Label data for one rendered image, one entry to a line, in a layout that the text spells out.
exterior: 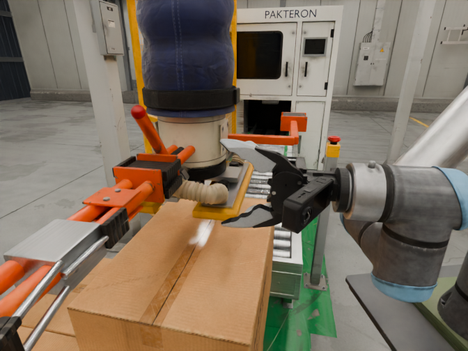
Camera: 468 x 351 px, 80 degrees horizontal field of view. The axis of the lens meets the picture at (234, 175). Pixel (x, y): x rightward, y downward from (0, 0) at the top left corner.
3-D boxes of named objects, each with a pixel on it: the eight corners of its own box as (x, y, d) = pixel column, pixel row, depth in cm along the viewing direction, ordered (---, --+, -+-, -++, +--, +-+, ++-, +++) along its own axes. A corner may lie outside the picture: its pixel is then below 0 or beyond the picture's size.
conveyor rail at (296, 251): (292, 152, 343) (292, 137, 336) (296, 152, 342) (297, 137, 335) (287, 293, 133) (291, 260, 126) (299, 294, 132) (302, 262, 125)
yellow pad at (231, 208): (224, 166, 92) (224, 151, 91) (254, 168, 91) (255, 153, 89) (191, 218, 61) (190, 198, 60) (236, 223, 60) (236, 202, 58)
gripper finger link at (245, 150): (225, 134, 48) (267, 166, 48) (217, 143, 42) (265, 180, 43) (235, 120, 46) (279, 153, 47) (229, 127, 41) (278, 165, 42)
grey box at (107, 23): (118, 56, 191) (111, 5, 180) (125, 56, 190) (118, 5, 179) (99, 55, 173) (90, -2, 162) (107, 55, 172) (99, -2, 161)
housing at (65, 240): (62, 248, 35) (53, 217, 34) (110, 254, 34) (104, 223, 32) (12, 289, 29) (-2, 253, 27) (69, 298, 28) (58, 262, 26)
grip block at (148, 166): (138, 180, 56) (134, 152, 54) (184, 184, 54) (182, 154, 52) (113, 199, 48) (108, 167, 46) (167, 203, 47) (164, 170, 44)
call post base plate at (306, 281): (303, 273, 204) (303, 270, 203) (324, 276, 201) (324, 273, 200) (303, 287, 190) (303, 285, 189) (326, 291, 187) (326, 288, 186)
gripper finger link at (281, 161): (244, 159, 44) (285, 192, 45) (242, 164, 43) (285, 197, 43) (262, 137, 42) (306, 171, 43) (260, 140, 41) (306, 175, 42)
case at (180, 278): (184, 268, 129) (177, 190, 114) (271, 282, 121) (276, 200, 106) (99, 418, 74) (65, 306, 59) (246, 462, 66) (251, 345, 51)
